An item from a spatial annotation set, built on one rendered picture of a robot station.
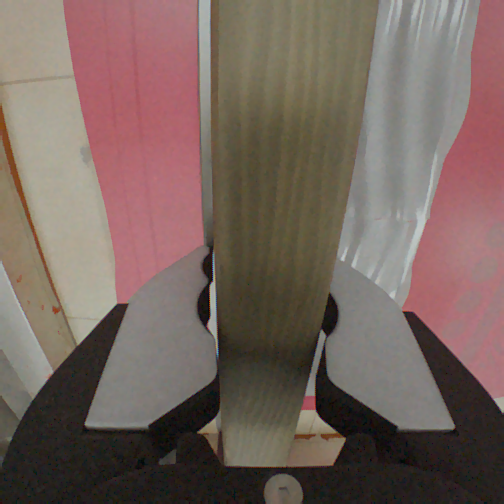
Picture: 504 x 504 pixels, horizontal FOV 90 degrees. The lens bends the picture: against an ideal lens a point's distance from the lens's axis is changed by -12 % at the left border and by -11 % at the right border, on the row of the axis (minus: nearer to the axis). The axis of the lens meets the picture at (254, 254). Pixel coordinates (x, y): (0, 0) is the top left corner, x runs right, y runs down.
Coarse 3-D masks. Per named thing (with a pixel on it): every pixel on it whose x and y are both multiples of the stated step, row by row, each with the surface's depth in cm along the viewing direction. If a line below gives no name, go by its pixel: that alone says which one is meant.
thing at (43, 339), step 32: (0, 128) 14; (0, 160) 14; (0, 192) 14; (0, 224) 14; (32, 224) 17; (0, 256) 14; (32, 256) 17; (0, 288) 15; (32, 288) 17; (0, 320) 17; (32, 320) 17; (64, 320) 21; (32, 352) 18; (64, 352) 21; (32, 384) 20; (320, 448) 28
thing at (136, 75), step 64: (64, 0) 11; (128, 0) 11; (192, 0) 12; (128, 64) 13; (192, 64) 13; (128, 128) 14; (192, 128) 15; (128, 192) 16; (192, 192) 16; (448, 192) 16
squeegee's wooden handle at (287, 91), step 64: (256, 0) 4; (320, 0) 4; (256, 64) 4; (320, 64) 4; (256, 128) 5; (320, 128) 5; (256, 192) 6; (320, 192) 6; (256, 256) 6; (320, 256) 6; (256, 320) 7; (320, 320) 7; (256, 384) 8; (256, 448) 11
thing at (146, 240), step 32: (128, 224) 17; (160, 224) 17; (192, 224) 17; (448, 224) 17; (480, 224) 17; (128, 256) 18; (160, 256) 18; (416, 256) 18; (448, 256) 18; (128, 288) 20; (416, 288) 20; (448, 288) 20
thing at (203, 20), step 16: (208, 0) 9; (208, 16) 9; (208, 32) 9; (208, 48) 9; (208, 64) 10; (208, 80) 10; (208, 96) 10; (208, 112) 11; (208, 128) 11; (208, 144) 11; (208, 160) 11; (208, 176) 12; (208, 192) 12; (208, 208) 13; (208, 224) 13; (208, 240) 13
